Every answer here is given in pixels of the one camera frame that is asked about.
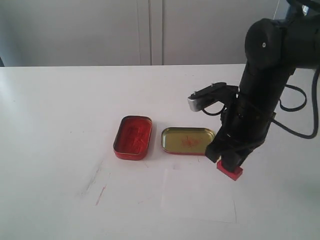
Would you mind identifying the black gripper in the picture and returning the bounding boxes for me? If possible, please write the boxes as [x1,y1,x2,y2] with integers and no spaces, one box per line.
[204,92,277,171]

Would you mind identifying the red rubber stamp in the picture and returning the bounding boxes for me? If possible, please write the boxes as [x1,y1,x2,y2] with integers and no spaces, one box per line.
[216,160,243,181]

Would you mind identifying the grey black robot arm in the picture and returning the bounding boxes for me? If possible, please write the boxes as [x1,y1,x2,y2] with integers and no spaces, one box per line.
[205,0,320,173]

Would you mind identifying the red ink pad tin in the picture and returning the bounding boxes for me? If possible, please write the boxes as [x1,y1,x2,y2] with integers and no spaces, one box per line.
[113,115,153,161]

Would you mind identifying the white paper sheet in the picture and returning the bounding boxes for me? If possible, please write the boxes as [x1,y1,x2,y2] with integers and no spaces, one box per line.
[161,169,236,223]

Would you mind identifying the gold tin lid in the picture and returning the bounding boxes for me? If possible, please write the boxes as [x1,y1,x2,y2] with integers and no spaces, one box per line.
[161,127,216,156]

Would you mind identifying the grey cabinet doors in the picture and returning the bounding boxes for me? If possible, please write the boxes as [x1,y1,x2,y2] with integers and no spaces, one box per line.
[0,0,278,67]

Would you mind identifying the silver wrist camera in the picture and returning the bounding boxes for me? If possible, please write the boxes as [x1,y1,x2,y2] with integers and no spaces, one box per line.
[187,82,227,112]

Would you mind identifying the dark window frame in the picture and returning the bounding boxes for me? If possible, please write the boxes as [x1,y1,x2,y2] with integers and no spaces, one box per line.
[272,0,318,20]

